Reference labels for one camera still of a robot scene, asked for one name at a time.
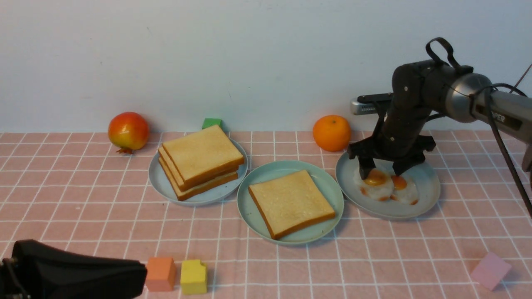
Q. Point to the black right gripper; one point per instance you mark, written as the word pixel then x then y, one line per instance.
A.
pixel 396 137

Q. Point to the fried egg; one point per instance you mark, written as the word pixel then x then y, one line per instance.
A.
pixel 378 185
pixel 405 190

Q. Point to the toast slice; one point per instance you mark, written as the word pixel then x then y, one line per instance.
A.
pixel 290 203
pixel 225 177
pixel 174 171
pixel 203 155

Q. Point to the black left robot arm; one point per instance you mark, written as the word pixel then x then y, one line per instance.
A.
pixel 39 271

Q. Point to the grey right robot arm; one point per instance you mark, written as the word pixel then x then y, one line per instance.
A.
pixel 422 88

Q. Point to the grey blue egg plate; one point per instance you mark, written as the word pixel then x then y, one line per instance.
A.
pixel 425 179

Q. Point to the orange fruit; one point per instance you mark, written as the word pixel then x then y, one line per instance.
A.
pixel 332 133

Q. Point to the teal centre plate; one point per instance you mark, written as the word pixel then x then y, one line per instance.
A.
pixel 326 184

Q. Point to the pink cube block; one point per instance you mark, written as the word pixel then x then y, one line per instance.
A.
pixel 490 271

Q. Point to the light blue bread plate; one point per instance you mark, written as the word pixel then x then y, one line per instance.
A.
pixel 161 184

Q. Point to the green cube block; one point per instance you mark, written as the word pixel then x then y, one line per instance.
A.
pixel 209 122

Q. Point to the yellow notched block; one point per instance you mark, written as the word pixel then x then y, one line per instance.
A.
pixel 193 277

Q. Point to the orange cube block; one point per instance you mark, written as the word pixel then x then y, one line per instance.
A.
pixel 161 274

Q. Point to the red yellow pomegranate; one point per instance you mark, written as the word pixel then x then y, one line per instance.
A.
pixel 129 132

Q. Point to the pink checked tablecloth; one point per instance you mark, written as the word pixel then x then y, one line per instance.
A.
pixel 73 191

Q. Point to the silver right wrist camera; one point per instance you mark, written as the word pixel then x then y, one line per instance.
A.
pixel 371 104

